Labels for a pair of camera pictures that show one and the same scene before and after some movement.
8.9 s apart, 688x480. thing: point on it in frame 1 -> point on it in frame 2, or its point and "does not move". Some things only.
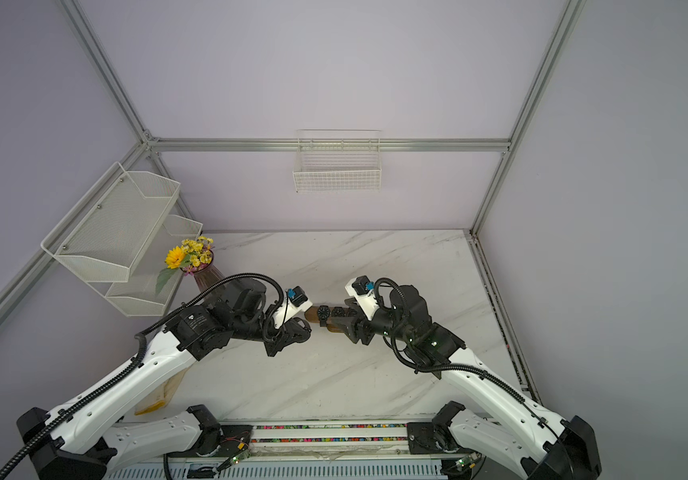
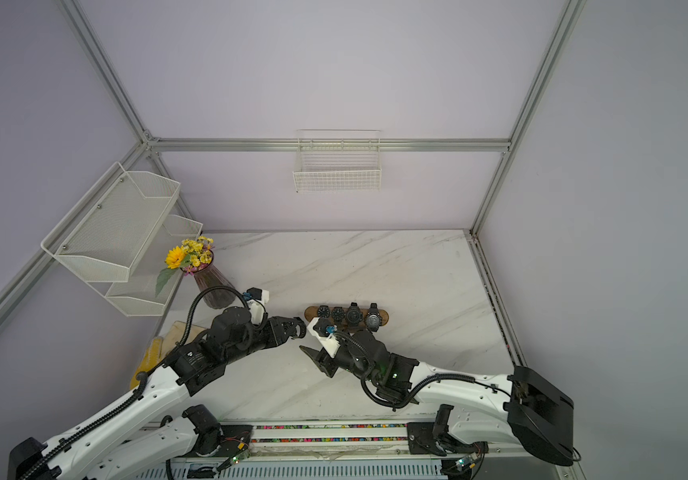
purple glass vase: (207, 277) does not move
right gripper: (359, 325) -> (325, 360)
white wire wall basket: (338, 161) does not move
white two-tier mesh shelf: (118, 237) does not move
